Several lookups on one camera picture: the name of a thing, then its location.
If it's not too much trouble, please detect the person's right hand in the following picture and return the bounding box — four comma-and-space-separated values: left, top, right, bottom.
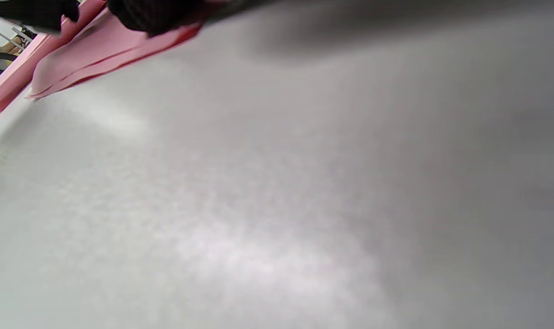
107, 0, 282, 38

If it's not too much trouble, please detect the person's left hand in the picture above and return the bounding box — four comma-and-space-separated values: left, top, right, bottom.
0, 0, 80, 33

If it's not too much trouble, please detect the pink paper sheet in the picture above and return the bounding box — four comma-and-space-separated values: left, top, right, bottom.
27, 0, 203, 100
0, 0, 107, 116

